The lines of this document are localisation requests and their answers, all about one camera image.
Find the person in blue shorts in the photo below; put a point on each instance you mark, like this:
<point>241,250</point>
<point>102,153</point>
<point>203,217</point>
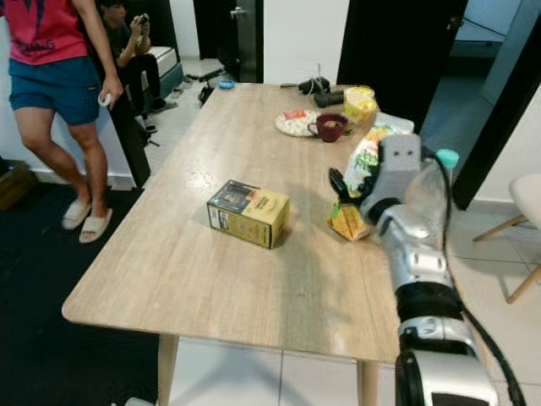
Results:
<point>51,85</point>

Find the maroon mug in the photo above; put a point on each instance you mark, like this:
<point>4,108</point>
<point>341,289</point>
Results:
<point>330,128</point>

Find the small blue object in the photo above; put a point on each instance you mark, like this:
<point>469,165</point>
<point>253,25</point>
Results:
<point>226,84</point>

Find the white patterned plate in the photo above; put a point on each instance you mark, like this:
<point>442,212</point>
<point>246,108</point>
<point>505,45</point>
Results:
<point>292,124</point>

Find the black oblong pouch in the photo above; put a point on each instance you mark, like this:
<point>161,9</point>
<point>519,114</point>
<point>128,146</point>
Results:
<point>330,98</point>

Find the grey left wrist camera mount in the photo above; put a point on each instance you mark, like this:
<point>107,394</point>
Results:
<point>135,403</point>

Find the yellow green juice carton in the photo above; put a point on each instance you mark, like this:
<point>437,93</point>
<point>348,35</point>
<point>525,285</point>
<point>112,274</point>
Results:
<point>348,222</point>

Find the black floor mat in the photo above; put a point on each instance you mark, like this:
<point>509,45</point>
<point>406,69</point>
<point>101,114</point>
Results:
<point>68,321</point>

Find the clear bottle teal cap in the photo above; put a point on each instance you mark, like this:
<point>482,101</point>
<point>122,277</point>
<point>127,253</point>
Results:
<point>445,158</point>

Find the black door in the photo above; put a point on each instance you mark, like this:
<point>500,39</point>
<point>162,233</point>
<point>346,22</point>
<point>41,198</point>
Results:
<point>401,51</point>

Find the yellow black carton box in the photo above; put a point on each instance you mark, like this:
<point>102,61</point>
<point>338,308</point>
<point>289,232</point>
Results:
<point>249,216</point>

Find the beige slipper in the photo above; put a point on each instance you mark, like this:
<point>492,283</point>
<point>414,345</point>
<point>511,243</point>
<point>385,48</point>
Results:
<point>95,228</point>
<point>76,216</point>

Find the black duffel bag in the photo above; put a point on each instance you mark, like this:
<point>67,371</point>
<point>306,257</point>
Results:
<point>209,93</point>

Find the yellow instant noodle cup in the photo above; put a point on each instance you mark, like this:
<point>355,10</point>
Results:
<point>360,106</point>

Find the light wooden dining table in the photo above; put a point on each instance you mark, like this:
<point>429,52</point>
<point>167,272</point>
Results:
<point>262,288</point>

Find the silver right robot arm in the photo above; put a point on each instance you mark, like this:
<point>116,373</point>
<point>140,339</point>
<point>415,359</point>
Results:
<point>418,254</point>

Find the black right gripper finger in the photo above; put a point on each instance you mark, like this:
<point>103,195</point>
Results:
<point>372,188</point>
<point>345,188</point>

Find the white shell chair wooden legs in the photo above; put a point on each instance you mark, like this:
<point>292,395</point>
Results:
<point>528,194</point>

